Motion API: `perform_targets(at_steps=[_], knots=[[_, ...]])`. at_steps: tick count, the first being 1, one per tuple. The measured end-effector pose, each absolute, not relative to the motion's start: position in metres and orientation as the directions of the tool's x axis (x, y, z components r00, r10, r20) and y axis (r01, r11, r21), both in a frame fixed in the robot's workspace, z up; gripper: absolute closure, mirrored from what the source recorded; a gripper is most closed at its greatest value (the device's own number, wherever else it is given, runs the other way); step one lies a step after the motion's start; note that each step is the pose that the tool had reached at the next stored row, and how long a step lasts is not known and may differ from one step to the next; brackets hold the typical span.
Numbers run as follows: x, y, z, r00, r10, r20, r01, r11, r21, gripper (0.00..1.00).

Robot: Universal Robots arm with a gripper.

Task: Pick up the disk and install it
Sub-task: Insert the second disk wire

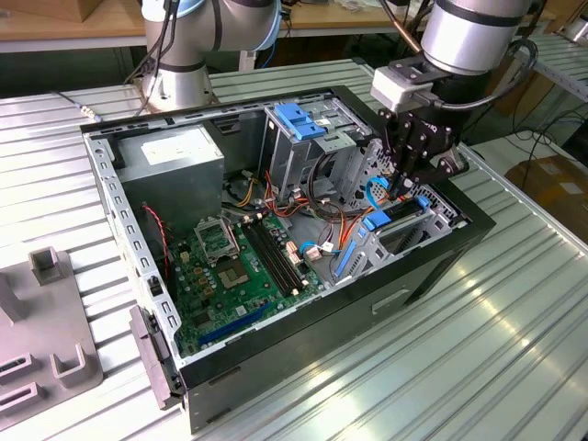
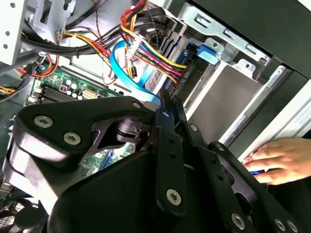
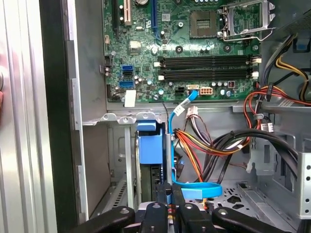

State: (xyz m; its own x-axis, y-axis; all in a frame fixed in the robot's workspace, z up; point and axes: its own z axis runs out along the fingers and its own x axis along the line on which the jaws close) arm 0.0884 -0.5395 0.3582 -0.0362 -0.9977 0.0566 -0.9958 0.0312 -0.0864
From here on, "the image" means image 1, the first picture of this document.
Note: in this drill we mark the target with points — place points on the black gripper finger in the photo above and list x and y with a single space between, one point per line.
448 165
396 138

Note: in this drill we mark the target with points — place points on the hard disk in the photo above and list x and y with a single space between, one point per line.
376 220

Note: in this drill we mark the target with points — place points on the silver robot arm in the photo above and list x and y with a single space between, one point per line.
468 37

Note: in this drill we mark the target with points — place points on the metal disk bay cage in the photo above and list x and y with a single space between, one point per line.
441 202

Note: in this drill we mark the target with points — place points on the blue drive latch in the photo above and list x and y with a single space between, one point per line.
298 121

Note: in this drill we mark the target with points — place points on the brown cardboard box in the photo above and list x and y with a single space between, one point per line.
551 184

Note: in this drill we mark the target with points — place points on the metal optical drive cage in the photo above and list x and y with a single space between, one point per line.
287 161

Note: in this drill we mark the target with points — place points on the metal slat side table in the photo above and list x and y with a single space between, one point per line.
567 75

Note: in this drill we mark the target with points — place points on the black RAM slot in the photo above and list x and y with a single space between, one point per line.
281 255
266 259

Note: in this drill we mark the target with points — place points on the green motherboard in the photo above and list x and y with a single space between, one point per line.
257 289

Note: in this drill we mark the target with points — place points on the CPU socket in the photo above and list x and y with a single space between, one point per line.
232 275

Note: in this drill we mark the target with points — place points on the black PC case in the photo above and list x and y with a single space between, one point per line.
321 349

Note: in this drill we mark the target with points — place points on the grey power supply unit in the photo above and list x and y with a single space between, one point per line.
174 188

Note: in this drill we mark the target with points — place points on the blue expansion slot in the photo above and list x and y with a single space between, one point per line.
234 324

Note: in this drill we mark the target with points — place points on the black case fan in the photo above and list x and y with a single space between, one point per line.
154 239

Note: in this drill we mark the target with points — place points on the tan cardboard box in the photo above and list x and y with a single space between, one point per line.
105 8

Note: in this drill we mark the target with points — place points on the wooden workbench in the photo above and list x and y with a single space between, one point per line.
92 28

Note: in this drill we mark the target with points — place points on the grey parts rack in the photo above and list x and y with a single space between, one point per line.
46 312

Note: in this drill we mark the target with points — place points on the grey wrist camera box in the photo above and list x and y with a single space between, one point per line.
399 89

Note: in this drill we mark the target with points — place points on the grey plastic case bracket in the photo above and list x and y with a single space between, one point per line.
151 358

